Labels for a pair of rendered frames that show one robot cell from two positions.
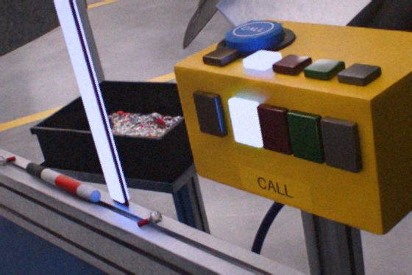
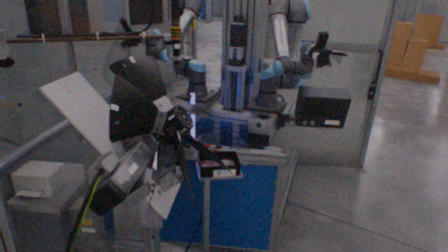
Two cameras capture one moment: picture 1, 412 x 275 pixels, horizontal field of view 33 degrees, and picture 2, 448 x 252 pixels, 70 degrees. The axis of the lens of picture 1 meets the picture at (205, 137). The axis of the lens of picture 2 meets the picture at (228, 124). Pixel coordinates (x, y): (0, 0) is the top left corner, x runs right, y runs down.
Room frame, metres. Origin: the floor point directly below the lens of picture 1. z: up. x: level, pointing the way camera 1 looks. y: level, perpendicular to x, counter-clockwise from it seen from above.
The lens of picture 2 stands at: (1.96, -0.96, 1.70)
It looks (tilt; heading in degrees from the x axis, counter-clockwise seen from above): 22 degrees down; 134
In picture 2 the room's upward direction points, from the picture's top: 2 degrees clockwise
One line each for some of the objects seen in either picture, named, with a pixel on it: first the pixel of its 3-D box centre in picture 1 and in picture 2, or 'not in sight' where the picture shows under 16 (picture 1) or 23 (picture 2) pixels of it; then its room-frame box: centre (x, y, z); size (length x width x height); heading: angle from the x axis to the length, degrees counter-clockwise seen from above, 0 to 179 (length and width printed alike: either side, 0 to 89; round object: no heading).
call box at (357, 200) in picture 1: (316, 120); not in sight; (0.42, -0.08, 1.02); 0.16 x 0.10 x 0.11; 40
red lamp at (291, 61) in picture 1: (292, 64); not in sight; (0.40, -0.06, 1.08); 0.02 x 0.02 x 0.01; 40
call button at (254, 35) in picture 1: (254, 38); not in sight; (0.46, -0.05, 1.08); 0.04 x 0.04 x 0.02
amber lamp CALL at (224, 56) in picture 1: (221, 56); not in sight; (0.44, -0.02, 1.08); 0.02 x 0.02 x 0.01; 40
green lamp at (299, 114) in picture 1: (307, 136); not in sight; (0.36, -0.06, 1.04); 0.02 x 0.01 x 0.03; 40
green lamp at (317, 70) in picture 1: (324, 69); not in sight; (0.38, -0.08, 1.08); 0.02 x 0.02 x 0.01; 40
